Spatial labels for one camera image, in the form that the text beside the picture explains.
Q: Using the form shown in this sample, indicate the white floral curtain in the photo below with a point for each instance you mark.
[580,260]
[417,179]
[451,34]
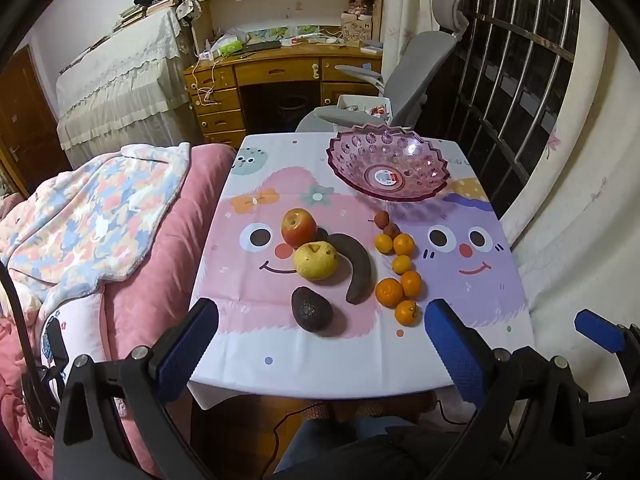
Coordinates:
[575,210]
[410,10]

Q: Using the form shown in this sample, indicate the red lychee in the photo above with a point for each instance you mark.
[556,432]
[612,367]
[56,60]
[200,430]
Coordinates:
[391,230]
[381,218]

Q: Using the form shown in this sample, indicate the green tissue packet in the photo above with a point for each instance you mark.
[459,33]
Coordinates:
[231,46]

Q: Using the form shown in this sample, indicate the person's trousered legs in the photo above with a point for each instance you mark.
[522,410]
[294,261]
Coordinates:
[360,450]

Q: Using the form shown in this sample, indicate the dark overripe banana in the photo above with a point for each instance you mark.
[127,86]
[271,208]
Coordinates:
[357,265]

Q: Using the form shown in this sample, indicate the black keyboard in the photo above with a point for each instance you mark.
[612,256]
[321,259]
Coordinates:
[260,46]

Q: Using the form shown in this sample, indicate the purple plastic bowl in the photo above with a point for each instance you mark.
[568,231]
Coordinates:
[390,175]

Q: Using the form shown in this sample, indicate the cartoon printed tablecloth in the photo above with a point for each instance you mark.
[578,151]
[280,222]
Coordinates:
[325,360]

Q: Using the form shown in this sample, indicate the floral fleece blanket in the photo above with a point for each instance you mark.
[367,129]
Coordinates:
[75,220]

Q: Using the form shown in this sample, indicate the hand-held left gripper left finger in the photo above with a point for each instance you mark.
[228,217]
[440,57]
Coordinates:
[187,350]

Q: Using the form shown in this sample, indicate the lace cloth covered cabinet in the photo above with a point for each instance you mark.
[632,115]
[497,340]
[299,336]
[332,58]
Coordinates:
[115,85]

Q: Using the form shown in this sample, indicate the stack of books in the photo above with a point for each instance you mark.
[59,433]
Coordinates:
[145,7]

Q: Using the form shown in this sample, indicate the white printed box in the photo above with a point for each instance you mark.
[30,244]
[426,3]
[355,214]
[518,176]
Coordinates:
[357,27]

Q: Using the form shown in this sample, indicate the red apple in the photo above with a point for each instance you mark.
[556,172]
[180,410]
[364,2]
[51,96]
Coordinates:
[298,227]

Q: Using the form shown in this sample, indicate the yellow pear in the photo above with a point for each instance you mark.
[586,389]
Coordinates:
[315,261]

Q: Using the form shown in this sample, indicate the dark avocado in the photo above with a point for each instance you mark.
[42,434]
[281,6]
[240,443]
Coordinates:
[311,309]

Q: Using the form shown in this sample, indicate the small doll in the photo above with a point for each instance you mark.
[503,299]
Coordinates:
[357,2]

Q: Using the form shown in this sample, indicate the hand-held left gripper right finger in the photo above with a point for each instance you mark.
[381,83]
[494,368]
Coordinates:
[457,355]

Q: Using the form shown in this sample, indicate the metal window grille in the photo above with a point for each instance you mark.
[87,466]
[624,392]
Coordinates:
[500,60]

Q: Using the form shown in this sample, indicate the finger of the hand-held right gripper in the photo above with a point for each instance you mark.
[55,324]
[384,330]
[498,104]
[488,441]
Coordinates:
[600,334]

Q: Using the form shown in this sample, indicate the grey office chair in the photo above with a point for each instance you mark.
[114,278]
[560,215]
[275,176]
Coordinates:
[425,60]

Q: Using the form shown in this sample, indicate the brown wooden door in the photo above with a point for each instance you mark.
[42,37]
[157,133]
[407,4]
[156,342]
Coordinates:
[25,110]

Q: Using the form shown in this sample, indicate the white printed pillow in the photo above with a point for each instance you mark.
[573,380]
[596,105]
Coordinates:
[80,320]

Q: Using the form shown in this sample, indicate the wooden desk bookshelf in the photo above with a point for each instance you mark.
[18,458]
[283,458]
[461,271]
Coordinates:
[300,2]

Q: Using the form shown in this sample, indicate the wooden desk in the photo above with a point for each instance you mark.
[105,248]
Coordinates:
[280,70]

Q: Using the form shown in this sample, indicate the pink bed blanket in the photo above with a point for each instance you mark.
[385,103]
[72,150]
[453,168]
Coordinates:
[150,285]

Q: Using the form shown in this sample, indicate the white plastic tray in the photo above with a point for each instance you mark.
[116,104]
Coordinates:
[362,105]

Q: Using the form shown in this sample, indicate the dark waste bin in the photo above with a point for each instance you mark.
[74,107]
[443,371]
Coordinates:
[291,110]

